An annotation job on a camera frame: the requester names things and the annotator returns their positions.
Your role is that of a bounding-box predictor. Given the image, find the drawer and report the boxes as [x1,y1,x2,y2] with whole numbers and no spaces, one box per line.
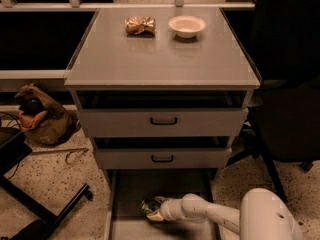
[104,169,223,240]
[91,136,232,169]
[75,90,248,138]

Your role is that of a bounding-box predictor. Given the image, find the white bowl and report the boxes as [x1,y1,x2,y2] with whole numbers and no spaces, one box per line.
[168,16,206,38]

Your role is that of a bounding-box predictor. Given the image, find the middle drawer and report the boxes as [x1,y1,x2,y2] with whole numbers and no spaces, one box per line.
[91,136,232,169]

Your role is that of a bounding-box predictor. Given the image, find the top drawer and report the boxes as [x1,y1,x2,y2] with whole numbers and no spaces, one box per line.
[75,90,248,138]

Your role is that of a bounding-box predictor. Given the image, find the brown bag on floor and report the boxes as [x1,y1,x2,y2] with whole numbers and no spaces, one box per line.
[14,84,77,145]

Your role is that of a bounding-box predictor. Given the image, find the grey drawer cabinet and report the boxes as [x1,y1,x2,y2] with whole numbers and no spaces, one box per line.
[63,6,261,240]

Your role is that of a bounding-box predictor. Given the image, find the crushed green can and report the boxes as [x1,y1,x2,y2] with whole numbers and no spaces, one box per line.
[141,197,162,215]

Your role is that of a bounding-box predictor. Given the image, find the black stand base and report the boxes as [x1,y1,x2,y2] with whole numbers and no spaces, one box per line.
[0,127,93,240]

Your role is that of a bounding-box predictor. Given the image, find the bottom drawer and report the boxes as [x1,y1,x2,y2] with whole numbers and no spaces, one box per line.
[104,169,223,240]

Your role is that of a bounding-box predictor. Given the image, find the black office chair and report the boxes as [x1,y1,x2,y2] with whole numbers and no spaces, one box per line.
[228,0,320,201]

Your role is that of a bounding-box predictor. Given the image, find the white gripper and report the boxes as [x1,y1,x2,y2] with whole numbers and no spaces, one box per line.
[147,196,184,222]

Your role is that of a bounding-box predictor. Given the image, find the strap on floor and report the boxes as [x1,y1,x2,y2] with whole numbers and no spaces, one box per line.
[29,147,90,165]

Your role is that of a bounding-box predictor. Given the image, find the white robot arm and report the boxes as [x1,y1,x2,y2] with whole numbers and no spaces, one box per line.
[141,188,303,240]

